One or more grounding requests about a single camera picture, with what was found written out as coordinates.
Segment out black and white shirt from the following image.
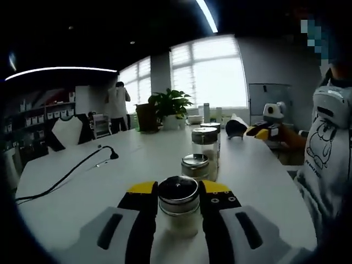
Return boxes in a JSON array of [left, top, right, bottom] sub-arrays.
[[45, 115, 94, 152]]

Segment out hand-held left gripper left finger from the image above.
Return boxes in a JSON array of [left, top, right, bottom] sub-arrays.
[[78, 180, 160, 264]]

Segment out white rolled mat black end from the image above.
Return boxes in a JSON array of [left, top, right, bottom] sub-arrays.
[[225, 113, 250, 140]]

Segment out window with blinds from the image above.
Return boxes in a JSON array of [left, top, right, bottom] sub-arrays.
[[118, 56, 152, 113], [169, 35, 248, 109]]

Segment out shelf of white storage boxes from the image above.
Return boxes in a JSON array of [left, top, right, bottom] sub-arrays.
[[4, 92, 76, 149]]

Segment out grey panel board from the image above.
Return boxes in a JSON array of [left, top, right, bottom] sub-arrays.
[[249, 82, 292, 124]]

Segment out white office chair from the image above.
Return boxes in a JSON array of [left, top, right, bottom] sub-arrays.
[[92, 113, 112, 138]]

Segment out white worn device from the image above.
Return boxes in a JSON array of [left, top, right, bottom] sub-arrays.
[[312, 85, 349, 129]]

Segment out tall brown-filled seasoning bottle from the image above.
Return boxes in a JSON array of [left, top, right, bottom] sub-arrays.
[[200, 122, 222, 162]]

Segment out ceiling light strip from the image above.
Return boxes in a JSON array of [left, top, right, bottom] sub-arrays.
[[196, 0, 218, 33], [5, 67, 118, 81]]

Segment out green plant in white pot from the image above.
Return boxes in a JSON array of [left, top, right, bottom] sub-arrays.
[[148, 87, 193, 130]]

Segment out brown box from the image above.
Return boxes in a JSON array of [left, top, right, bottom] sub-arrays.
[[135, 103, 160, 133]]

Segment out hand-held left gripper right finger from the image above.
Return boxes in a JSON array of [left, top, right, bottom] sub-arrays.
[[199, 180, 294, 264]]

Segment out black cable with plug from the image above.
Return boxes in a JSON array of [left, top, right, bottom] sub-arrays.
[[15, 145, 119, 203]]

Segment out small glass seasoning bottle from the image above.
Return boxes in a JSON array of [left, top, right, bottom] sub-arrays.
[[157, 175, 203, 239]]

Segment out tall white-filled seasoning bottle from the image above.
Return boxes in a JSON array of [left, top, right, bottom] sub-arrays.
[[191, 126, 220, 169]]

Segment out medium glass seasoning bottle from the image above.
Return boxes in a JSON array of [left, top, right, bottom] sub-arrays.
[[180, 153, 210, 182]]

